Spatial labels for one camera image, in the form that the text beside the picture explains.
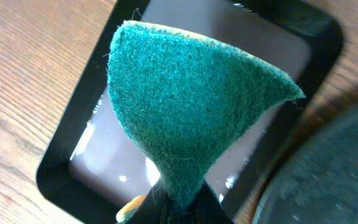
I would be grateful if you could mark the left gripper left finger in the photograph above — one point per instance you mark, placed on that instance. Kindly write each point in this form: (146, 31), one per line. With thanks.
(154, 209)

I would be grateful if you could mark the rectangular black tray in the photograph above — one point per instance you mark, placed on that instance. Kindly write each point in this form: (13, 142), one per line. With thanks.
(90, 169)

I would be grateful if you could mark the green sponge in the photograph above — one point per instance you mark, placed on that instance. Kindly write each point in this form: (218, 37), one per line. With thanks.
(184, 98)

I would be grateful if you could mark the round black tray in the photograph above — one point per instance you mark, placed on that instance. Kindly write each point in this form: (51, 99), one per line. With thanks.
(319, 184)

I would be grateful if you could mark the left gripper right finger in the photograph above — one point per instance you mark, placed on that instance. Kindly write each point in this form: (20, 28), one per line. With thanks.
(210, 208)

